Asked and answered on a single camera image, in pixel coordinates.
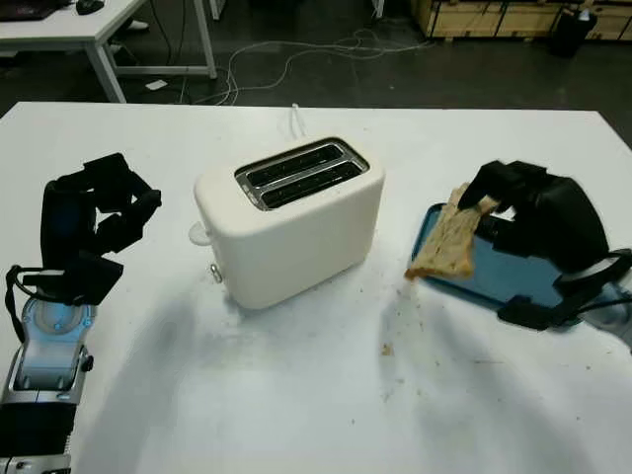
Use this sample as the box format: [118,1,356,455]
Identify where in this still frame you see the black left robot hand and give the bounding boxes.
[41,152,163,271]

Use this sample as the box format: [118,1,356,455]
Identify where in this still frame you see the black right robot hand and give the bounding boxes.
[456,159,611,276]

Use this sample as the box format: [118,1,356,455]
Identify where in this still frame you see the blue plastic tray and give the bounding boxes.
[410,202,589,327]

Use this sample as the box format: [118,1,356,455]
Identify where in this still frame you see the brown bread slice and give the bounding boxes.
[404,182,500,281]

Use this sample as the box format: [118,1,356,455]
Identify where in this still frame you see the white toaster lever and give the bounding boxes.
[187,221,213,247]

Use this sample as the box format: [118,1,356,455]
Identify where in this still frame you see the cream two-slot toaster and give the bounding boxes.
[187,135,387,311]

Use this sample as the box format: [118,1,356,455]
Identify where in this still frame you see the black trash bin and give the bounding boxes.
[548,7,599,58]

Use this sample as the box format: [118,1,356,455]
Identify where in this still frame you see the white office desk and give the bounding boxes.
[0,0,218,104]

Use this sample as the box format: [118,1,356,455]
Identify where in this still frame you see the stacked wooden crates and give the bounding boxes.
[414,0,632,40]

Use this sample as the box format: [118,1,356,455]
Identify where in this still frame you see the black desk mat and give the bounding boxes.
[0,0,60,21]

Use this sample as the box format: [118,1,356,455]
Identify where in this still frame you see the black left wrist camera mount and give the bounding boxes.
[22,251,124,307]

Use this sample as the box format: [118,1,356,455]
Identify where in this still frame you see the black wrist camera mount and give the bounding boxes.
[497,249,632,332]
[22,251,124,307]

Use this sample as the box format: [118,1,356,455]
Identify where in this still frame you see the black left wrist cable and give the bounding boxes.
[4,265,50,342]

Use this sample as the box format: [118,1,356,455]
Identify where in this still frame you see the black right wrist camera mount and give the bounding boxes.
[497,249,632,332]

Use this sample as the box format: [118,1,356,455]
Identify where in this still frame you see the black floor cable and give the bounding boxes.
[147,0,192,103]

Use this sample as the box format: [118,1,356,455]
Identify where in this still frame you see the white toaster power cord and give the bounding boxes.
[289,102,308,139]

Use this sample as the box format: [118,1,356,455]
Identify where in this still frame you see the white floor cable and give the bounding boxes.
[224,28,438,105]

